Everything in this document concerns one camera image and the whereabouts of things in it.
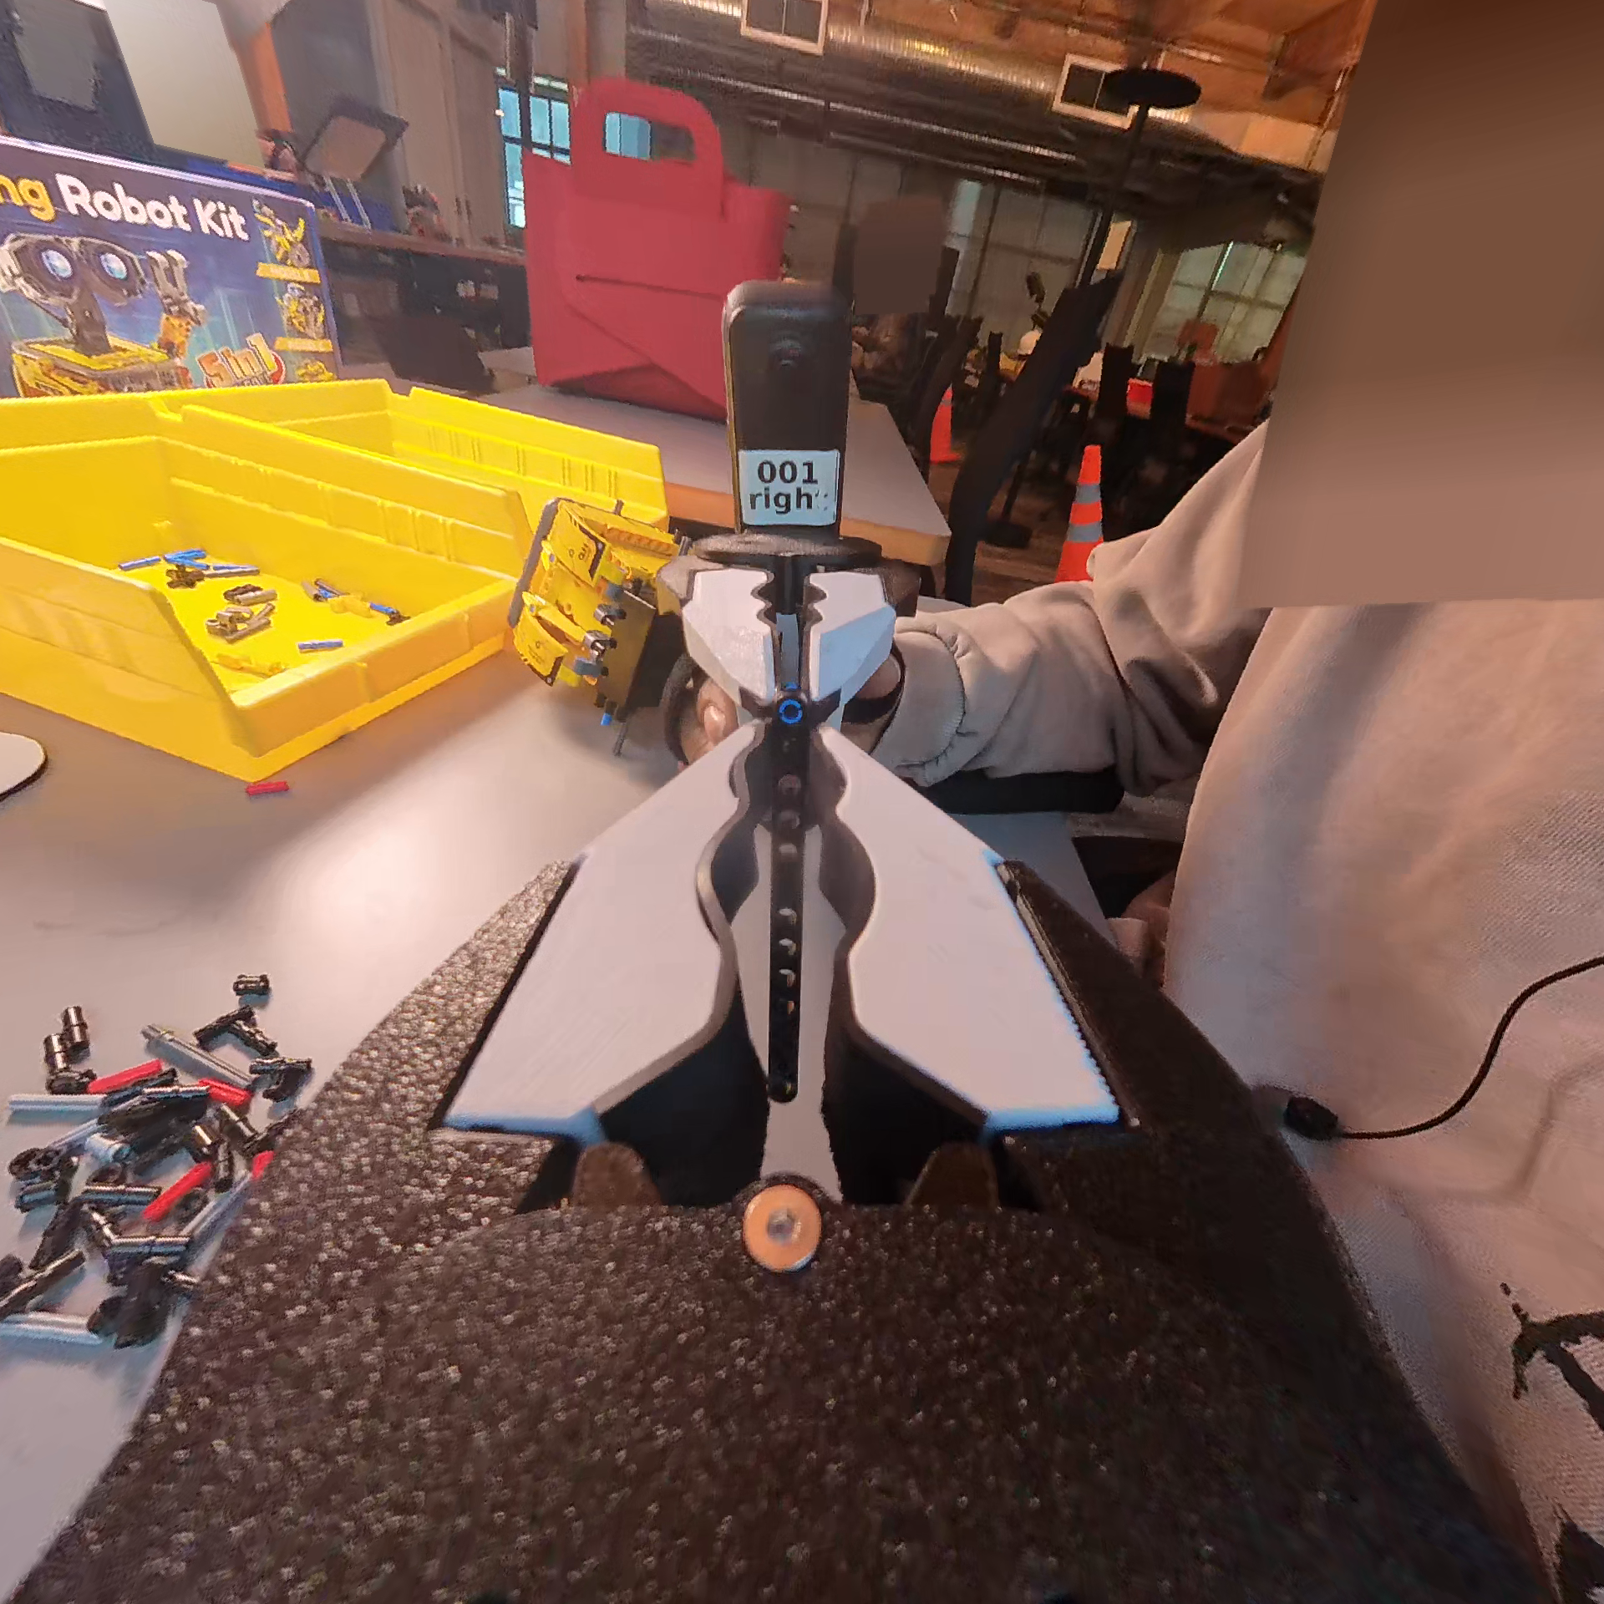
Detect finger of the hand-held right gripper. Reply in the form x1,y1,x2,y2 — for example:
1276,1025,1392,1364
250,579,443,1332
681,572,787,726
798,572,902,729

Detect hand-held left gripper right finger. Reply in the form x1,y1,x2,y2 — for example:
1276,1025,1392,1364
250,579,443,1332
813,724,1123,1138

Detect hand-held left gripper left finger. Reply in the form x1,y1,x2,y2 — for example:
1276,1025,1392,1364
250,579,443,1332
441,724,763,1140

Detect yellow block toy model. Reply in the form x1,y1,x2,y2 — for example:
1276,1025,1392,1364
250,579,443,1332
506,497,687,756

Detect thin black perforated beam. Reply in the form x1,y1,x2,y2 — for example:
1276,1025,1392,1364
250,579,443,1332
765,682,817,1107

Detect pile of small block pieces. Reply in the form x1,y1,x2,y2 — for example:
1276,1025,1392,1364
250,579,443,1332
0,970,316,1352

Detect person's right forearm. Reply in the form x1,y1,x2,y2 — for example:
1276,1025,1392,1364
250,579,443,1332
874,417,1270,794

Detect grey desk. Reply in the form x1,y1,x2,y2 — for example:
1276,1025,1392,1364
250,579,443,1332
0,627,1118,1556

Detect person's right hand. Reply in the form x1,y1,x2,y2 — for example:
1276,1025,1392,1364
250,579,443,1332
683,624,909,759

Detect red folded bag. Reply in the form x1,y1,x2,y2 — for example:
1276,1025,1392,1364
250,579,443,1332
518,76,792,423

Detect black chair armrest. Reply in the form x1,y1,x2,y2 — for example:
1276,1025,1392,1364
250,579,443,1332
912,766,1128,818

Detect yellow plastic parts bin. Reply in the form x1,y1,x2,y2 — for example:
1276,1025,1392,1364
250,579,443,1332
0,432,541,784
160,378,671,542

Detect black clip microphone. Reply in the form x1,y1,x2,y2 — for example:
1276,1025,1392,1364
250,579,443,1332
1281,956,1604,1145

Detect beige hoodie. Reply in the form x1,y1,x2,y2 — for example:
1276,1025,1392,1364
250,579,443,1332
1074,417,1604,1604

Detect heap of blue grey pins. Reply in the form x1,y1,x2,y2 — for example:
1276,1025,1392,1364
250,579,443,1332
115,544,414,681

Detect blue toy kit box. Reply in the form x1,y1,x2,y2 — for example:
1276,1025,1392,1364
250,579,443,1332
0,134,344,401

